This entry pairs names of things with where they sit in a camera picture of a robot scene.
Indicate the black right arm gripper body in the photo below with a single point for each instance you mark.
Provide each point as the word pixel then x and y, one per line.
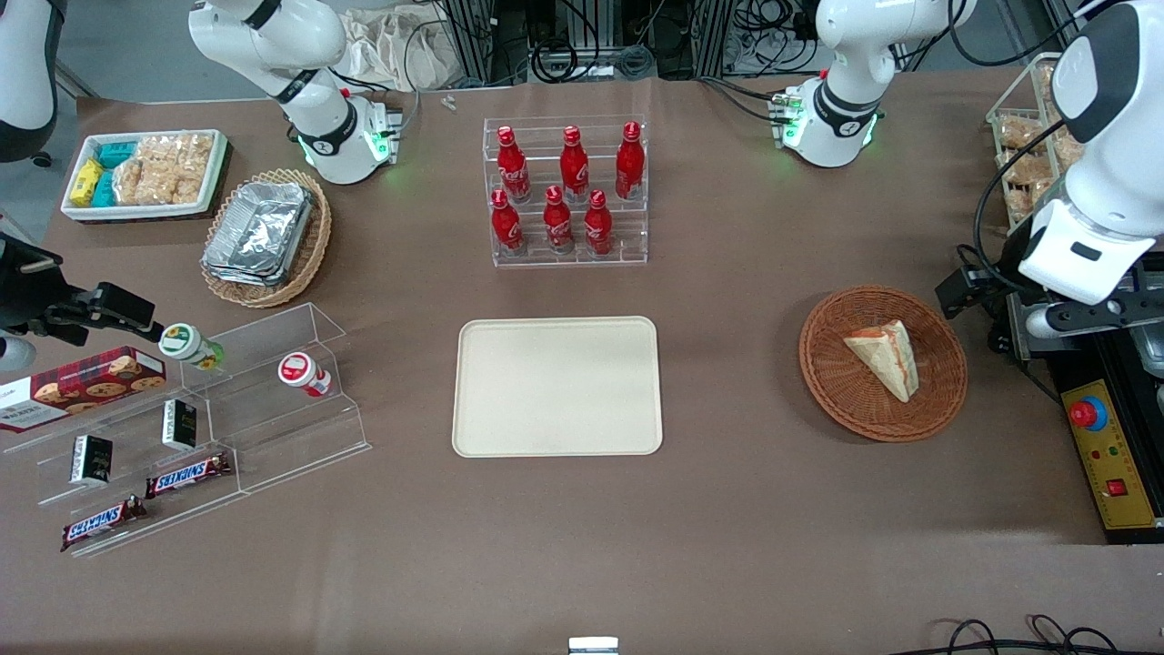
pixel 20 291

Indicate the triangular sandwich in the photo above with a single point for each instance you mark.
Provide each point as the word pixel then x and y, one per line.
pixel 887 359

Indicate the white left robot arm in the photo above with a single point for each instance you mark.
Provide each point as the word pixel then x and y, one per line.
pixel 837 118

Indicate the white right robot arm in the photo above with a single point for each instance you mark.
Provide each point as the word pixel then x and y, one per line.
pixel 323 136

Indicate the aluminium foil tray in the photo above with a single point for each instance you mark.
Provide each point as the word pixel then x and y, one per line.
pixel 259 232

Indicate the round brown wicker basket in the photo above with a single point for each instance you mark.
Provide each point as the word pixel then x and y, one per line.
pixel 837 382

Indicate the oval light wicker basket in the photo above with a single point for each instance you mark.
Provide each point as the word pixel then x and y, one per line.
pixel 314 246

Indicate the beige plastic tray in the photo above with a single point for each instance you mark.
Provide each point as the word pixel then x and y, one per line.
pixel 556 387

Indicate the green cap drink bottle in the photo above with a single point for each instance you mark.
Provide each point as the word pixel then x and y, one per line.
pixel 186 344

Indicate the white rectangular snack bin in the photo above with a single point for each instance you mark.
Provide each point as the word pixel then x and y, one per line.
pixel 136 213

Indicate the red cookie box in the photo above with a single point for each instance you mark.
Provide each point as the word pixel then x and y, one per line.
pixel 82 389

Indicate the clear fried snack bag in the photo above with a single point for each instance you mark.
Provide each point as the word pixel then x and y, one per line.
pixel 1028 170
pixel 1048 86
pixel 1066 150
pixel 1020 134
pixel 1032 198

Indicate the teal snack packet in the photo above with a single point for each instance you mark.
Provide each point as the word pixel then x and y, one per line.
pixel 105 189
pixel 118 153

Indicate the yellow snack packet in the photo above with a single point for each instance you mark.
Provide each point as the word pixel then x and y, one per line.
pixel 86 182

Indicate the clear rice cracker bag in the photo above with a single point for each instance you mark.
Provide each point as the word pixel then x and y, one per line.
pixel 156 146
pixel 128 182
pixel 193 168
pixel 157 180

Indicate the small black box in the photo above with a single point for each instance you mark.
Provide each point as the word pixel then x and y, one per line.
pixel 92 459
pixel 179 425

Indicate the black machine housing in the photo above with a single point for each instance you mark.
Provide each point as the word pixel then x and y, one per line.
pixel 1078 364

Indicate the red emergency stop button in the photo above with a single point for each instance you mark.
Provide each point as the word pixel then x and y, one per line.
pixel 1088 414

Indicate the Snickers chocolate bar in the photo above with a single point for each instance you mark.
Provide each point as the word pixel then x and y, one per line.
pixel 186 475
pixel 100 523

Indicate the red cap drink bottle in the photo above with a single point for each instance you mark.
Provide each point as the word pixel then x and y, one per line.
pixel 302 373

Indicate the clear acrylic stepped shelf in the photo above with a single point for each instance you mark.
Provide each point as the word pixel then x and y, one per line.
pixel 273 428

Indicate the steel pan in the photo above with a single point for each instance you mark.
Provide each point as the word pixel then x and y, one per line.
pixel 1150 355

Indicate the yellow control panel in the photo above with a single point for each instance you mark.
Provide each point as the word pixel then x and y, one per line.
pixel 1123 455

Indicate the brown table cover sheet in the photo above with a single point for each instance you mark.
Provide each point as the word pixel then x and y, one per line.
pixel 773 546

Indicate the clear acrylic bottle rack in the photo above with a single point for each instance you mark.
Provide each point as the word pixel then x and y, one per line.
pixel 627 250

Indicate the red cola bottle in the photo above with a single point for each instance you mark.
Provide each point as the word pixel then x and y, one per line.
pixel 629 164
pixel 512 168
pixel 573 168
pixel 597 225
pixel 506 223
pixel 557 221

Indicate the beige crumpled cloth bag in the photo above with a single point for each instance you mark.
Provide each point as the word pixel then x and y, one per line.
pixel 400 50

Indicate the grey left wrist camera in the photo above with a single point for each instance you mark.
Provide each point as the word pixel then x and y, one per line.
pixel 1082 318

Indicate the aluminium frame post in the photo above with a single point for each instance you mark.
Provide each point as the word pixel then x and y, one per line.
pixel 468 41

